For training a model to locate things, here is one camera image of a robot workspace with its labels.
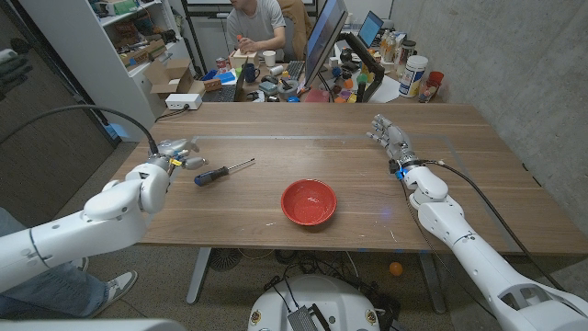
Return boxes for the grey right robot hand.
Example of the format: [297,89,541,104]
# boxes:
[366,113,422,167]

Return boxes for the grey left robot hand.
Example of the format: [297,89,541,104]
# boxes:
[147,138,209,174]

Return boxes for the red bowl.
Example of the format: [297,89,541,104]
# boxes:
[280,178,338,227]

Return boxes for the white power box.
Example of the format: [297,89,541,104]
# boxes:
[164,93,203,111]

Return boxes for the white labelled canister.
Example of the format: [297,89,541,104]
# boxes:
[398,54,429,98]

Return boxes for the open cardboard box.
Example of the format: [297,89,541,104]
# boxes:
[142,57,207,100]

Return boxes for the dark open laptop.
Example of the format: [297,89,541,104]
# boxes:
[201,59,249,103]

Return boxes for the pink flat box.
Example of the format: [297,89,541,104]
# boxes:
[303,88,331,104]

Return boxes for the dark blue mug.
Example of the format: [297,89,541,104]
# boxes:
[242,63,261,84]

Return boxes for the laptop with blue screen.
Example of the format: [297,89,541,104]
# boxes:
[356,10,385,50]

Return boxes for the small wooden box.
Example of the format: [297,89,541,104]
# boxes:
[228,48,258,70]

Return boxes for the white shelf unit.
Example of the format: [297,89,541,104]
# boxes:
[17,0,194,143]

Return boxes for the black keyboard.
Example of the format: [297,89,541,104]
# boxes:
[285,60,306,82]

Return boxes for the black computer monitor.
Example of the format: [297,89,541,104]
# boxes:
[302,0,349,88]

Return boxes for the grey table leg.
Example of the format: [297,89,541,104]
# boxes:
[416,251,447,315]
[186,246,213,306]

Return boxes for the seated person grey t-shirt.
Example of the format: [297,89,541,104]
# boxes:
[226,0,287,55]

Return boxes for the brown jacket on chair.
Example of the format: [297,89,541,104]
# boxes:
[275,0,313,50]

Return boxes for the person in blue jeans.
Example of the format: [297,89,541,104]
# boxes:
[0,206,139,321]

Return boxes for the white robot torso base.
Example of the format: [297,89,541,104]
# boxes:
[247,274,381,331]

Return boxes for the grey power brick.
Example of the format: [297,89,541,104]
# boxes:
[287,305,320,331]

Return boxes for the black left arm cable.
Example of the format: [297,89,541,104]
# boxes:
[0,104,160,156]

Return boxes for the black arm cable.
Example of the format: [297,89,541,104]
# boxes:
[422,159,566,291]
[0,104,160,156]

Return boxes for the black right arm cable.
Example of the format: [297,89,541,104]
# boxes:
[422,159,566,291]

